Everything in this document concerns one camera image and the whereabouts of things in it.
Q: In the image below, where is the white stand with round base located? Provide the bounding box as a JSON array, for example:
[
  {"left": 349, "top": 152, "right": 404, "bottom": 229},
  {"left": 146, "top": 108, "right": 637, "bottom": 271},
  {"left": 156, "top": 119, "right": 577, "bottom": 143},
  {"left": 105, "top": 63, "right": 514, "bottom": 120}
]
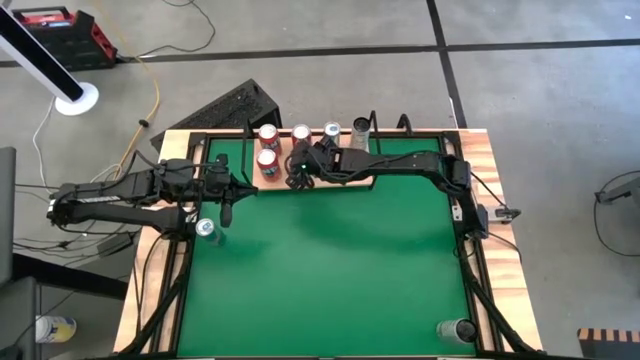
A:
[{"left": 0, "top": 4, "right": 100, "bottom": 117}]

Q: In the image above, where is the orange black striped box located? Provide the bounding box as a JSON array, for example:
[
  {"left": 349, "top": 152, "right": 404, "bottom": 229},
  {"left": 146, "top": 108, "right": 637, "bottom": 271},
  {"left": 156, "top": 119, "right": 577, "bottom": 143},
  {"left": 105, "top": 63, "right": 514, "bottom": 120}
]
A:
[{"left": 576, "top": 327, "right": 640, "bottom": 360}]

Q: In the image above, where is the wooden shelf black metal frame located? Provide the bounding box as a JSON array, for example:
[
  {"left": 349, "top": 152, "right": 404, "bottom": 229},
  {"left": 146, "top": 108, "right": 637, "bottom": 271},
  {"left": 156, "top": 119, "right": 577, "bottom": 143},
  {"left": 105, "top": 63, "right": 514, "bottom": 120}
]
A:
[{"left": 239, "top": 109, "right": 385, "bottom": 192}]

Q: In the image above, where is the red Fanta strawberry can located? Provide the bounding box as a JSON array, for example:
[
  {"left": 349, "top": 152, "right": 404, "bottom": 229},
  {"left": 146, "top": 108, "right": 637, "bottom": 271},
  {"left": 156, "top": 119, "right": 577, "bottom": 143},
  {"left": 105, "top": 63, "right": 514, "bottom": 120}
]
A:
[
  {"left": 257, "top": 123, "right": 283, "bottom": 156},
  {"left": 255, "top": 148, "right": 282, "bottom": 182}
]

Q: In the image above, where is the black floor cable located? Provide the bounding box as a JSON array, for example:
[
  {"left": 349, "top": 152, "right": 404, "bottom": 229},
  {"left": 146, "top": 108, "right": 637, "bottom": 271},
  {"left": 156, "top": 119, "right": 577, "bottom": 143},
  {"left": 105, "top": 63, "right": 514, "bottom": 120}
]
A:
[{"left": 117, "top": 0, "right": 217, "bottom": 64}]

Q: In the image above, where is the white Celsius energy drink can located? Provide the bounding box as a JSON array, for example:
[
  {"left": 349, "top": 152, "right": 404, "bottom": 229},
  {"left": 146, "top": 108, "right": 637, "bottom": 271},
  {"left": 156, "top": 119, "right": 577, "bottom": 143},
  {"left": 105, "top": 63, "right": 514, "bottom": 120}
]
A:
[
  {"left": 435, "top": 317, "right": 479, "bottom": 345},
  {"left": 349, "top": 116, "right": 372, "bottom": 153}
]

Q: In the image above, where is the black power adapter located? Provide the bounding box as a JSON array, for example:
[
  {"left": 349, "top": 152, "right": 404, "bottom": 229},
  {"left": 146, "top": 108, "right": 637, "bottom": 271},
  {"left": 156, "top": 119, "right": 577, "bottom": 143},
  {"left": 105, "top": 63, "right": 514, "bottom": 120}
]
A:
[{"left": 97, "top": 230, "right": 135, "bottom": 259}]

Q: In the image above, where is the white cable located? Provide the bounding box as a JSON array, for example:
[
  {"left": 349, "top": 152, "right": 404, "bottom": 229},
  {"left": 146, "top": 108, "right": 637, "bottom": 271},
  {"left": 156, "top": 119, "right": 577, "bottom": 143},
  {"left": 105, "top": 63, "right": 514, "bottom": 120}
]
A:
[{"left": 32, "top": 97, "right": 56, "bottom": 174}]

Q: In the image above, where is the black cable loop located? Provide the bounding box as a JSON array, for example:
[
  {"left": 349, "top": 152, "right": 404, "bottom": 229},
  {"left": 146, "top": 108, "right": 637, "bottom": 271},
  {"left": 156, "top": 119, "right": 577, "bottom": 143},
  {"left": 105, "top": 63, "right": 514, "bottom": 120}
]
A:
[{"left": 592, "top": 169, "right": 640, "bottom": 254}]

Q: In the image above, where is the red Coca-Cola can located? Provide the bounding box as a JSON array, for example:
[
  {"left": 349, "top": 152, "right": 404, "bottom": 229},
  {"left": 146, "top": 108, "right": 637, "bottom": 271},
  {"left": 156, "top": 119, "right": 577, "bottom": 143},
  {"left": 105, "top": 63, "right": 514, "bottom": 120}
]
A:
[{"left": 291, "top": 123, "right": 314, "bottom": 151}]

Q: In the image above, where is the blue silver Red Bull can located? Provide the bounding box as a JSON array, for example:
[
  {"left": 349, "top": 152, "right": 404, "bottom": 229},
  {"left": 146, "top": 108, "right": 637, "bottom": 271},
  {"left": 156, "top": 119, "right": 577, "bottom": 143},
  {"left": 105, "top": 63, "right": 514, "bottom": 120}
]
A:
[
  {"left": 322, "top": 121, "right": 343, "bottom": 149},
  {"left": 194, "top": 217, "right": 226, "bottom": 249}
]

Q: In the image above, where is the gray panel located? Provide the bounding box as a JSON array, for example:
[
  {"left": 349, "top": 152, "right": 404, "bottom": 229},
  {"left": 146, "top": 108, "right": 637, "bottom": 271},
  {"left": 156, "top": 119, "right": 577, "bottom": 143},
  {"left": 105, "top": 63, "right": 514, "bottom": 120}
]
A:
[{"left": 0, "top": 146, "right": 17, "bottom": 286}]

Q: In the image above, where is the black perforated case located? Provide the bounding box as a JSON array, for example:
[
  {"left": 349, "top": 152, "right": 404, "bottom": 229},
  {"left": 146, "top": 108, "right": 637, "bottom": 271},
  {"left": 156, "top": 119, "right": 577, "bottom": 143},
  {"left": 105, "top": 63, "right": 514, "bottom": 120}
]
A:
[{"left": 149, "top": 78, "right": 283, "bottom": 151}]

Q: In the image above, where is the yellow cable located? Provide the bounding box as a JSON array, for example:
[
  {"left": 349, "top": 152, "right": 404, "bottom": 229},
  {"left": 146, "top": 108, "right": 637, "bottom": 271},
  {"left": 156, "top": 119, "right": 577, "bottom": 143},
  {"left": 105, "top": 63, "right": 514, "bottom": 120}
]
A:
[{"left": 92, "top": 0, "right": 161, "bottom": 167}]

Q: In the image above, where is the red black power station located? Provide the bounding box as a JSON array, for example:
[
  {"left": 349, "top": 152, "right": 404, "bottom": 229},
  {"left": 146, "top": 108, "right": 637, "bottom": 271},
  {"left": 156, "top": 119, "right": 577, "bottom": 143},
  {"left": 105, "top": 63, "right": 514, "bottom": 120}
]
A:
[{"left": 12, "top": 5, "right": 120, "bottom": 72}]

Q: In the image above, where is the black beam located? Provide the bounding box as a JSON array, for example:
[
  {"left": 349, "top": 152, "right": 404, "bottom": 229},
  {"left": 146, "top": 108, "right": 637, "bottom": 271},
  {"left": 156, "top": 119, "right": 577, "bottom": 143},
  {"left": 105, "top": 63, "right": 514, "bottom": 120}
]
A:
[{"left": 10, "top": 252, "right": 130, "bottom": 301}]

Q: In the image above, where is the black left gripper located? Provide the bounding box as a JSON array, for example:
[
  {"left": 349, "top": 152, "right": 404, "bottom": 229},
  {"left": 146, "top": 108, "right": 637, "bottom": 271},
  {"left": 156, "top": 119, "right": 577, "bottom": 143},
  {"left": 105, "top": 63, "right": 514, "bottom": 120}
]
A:
[{"left": 197, "top": 153, "right": 259, "bottom": 230}]

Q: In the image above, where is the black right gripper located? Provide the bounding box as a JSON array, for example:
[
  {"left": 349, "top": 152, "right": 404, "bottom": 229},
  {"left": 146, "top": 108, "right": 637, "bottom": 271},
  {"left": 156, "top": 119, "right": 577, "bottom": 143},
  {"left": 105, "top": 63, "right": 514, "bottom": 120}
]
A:
[{"left": 284, "top": 142, "right": 374, "bottom": 193}]

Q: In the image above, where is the small gray box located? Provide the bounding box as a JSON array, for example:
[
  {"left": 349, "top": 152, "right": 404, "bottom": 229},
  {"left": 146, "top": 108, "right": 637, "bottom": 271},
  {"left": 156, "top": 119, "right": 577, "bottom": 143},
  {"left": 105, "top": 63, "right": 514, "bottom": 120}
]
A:
[{"left": 492, "top": 204, "right": 522, "bottom": 222}]

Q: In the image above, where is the white yellow canister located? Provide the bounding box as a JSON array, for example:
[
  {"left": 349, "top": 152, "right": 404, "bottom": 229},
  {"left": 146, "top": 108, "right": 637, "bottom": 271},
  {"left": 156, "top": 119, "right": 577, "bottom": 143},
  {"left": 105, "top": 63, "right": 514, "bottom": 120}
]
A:
[{"left": 33, "top": 314, "right": 79, "bottom": 345}]

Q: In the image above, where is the gray device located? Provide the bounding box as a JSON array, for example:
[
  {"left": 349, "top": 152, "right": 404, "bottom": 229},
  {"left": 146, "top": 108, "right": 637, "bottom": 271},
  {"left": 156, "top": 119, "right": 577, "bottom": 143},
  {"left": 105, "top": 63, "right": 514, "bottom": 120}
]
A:
[{"left": 593, "top": 174, "right": 640, "bottom": 206}]

